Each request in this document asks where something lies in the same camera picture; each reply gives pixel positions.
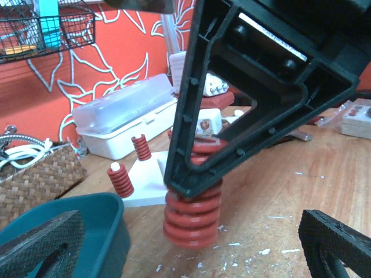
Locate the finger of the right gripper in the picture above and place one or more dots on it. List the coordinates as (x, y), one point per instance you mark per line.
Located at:
(277, 108)

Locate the white clear lidded toolbox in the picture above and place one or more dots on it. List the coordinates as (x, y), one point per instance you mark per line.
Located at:
(107, 124)

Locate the woven brown basket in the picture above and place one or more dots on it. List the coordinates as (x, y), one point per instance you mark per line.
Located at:
(46, 180)

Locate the white four-peg base plate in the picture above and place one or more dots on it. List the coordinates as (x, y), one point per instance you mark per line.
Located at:
(147, 179)

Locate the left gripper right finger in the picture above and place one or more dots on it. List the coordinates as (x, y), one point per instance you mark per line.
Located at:
(330, 246)

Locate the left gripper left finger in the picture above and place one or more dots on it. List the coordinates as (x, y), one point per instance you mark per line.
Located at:
(53, 246)

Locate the black wire wall basket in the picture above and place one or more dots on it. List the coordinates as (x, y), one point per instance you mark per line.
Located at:
(39, 28)

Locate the small bag with washer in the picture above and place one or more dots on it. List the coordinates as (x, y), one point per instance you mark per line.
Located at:
(351, 118)

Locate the teal plastic tray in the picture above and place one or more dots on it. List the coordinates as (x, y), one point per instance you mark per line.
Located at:
(106, 242)

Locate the red mat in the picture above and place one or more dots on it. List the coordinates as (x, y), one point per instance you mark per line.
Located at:
(220, 101)

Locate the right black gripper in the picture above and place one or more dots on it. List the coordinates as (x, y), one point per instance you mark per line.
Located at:
(296, 42)

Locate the metal L-shaped bracket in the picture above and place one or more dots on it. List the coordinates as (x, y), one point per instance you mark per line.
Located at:
(300, 135)

